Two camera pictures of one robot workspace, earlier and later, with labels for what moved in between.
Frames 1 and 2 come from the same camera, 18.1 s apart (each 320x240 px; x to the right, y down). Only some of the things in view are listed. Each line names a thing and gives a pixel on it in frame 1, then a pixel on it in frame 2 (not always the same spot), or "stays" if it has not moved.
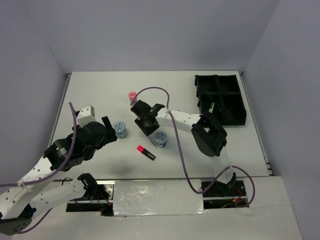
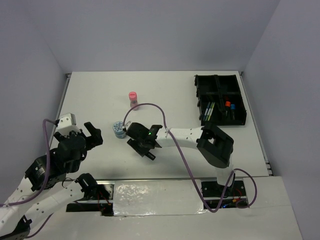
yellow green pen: (211, 110) stays
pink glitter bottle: (133, 98) stays
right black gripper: (139, 121) to (141, 151)
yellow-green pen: (210, 107) stays
